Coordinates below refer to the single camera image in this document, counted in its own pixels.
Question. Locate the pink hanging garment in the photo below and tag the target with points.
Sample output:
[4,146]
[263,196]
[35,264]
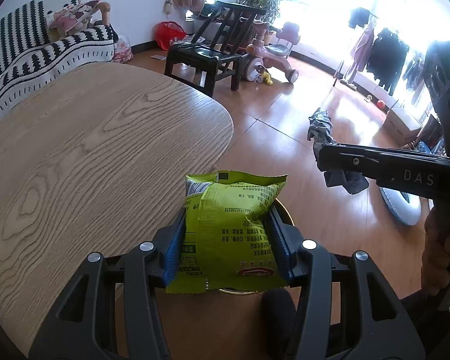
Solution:
[362,48]

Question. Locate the pink toddler tricycle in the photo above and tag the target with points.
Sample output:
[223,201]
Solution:
[273,50]

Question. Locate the black hanging garment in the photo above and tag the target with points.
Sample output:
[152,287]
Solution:
[388,60]

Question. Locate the cardboard box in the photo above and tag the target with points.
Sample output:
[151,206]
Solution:
[401,125]

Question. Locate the pink printed cushion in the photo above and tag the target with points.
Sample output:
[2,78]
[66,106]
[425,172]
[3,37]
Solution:
[71,18]

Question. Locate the grey cloth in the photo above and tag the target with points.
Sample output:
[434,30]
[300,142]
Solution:
[320,127]

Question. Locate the small red ball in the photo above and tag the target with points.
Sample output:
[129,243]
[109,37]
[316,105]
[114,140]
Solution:
[380,104]

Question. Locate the dark hanging garment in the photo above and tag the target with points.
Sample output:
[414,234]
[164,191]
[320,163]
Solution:
[358,17]

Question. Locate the blue grey hanging garment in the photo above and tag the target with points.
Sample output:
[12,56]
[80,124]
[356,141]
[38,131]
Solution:
[412,78]

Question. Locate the black wooden chair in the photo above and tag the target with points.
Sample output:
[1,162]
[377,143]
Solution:
[195,54]

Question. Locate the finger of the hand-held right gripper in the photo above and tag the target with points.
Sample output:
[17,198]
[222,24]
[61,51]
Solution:
[345,157]

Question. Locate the white red plastic bag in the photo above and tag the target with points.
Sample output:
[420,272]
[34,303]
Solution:
[123,49]

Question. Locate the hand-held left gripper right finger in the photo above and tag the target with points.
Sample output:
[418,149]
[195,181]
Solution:
[283,243]

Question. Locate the yellow green snack packet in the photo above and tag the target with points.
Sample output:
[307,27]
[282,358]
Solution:
[232,232]

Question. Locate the black white striped sofa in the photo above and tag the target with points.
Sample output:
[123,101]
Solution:
[30,56]

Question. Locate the white oval floor object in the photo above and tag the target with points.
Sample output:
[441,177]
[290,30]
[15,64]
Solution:
[397,213]

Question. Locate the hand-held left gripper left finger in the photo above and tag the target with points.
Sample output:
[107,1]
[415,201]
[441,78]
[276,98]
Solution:
[174,247]

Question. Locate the flat item on floor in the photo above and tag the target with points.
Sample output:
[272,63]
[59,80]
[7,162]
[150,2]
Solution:
[159,57]

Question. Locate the person's right hand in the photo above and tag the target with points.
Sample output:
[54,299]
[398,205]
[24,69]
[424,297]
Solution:
[435,255]

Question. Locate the yellow toy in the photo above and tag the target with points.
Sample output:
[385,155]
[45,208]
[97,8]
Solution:
[265,78]

